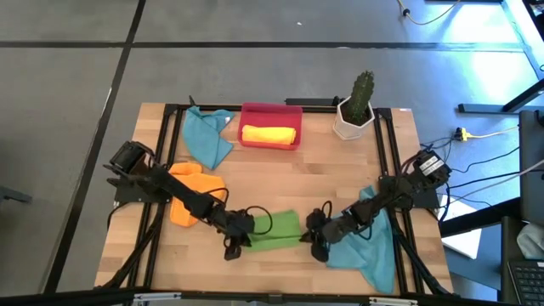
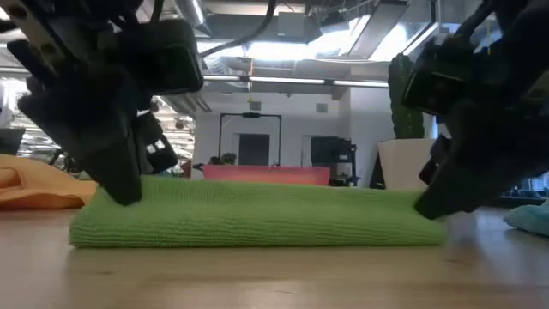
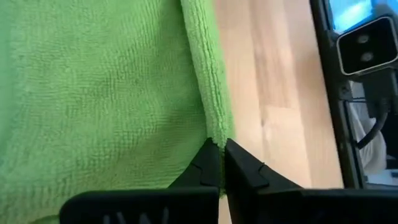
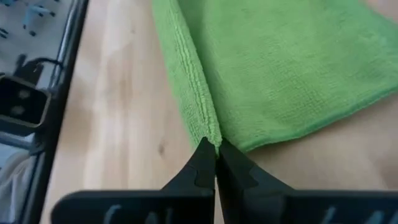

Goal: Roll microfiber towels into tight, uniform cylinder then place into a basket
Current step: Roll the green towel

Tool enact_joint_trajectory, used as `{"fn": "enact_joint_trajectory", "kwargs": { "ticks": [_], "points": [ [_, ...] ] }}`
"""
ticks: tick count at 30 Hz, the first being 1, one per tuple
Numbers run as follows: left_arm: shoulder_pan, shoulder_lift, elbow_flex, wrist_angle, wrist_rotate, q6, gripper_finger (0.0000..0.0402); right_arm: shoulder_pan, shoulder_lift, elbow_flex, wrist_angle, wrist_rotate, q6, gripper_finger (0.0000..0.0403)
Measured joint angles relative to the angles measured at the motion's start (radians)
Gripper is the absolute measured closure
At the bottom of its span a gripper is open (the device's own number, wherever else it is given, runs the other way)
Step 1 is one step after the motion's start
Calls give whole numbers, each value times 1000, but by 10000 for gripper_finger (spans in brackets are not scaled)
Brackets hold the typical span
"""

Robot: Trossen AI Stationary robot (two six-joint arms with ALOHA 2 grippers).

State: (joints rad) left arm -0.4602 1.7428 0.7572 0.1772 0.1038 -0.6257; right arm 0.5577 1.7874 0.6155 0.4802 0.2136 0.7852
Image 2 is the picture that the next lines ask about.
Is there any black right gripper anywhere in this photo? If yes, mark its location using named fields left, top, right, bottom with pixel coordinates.
left=413, top=0, right=549, bottom=221

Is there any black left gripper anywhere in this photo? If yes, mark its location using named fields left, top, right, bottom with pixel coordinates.
left=0, top=0, right=145, bottom=206

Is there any red plastic basket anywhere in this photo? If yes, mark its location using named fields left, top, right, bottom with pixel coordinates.
left=202, top=164, right=331, bottom=187

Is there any green microfiber towel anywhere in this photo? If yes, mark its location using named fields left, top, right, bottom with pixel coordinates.
left=68, top=175, right=447, bottom=249

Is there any large teal microfiber towel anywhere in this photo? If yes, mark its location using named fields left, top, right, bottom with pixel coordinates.
left=504, top=199, right=549, bottom=238

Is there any orange microfiber towel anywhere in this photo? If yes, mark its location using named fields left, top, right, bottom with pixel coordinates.
left=0, top=153, right=99, bottom=211

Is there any green cactus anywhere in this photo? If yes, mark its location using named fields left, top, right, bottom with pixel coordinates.
left=388, top=53, right=425, bottom=141

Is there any black background monitor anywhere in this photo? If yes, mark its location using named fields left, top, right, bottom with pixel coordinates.
left=0, top=127, right=25, bottom=155

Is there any black background appliance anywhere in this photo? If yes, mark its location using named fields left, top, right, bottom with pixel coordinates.
left=311, top=136, right=358, bottom=187

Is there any grey ceiling unit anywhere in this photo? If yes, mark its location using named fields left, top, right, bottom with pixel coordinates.
left=276, top=11, right=306, bottom=38

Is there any black aluminium table frame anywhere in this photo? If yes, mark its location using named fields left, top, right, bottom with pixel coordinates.
left=499, top=195, right=549, bottom=209

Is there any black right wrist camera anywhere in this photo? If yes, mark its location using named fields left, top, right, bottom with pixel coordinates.
left=401, top=36, right=477, bottom=116

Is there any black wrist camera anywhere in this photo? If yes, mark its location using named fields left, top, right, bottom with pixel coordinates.
left=401, top=36, right=477, bottom=116
left=114, top=19, right=205, bottom=96

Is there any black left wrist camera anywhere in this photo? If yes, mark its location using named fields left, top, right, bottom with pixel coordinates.
left=114, top=19, right=205, bottom=96

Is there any black background station frame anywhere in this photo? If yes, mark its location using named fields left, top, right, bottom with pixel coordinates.
left=218, top=112, right=283, bottom=167

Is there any silver ceiling duct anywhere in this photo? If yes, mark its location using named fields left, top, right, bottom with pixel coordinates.
left=175, top=0, right=214, bottom=38

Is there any black left camera cable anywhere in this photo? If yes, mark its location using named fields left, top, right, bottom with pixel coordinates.
left=199, top=0, right=278, bottom=59

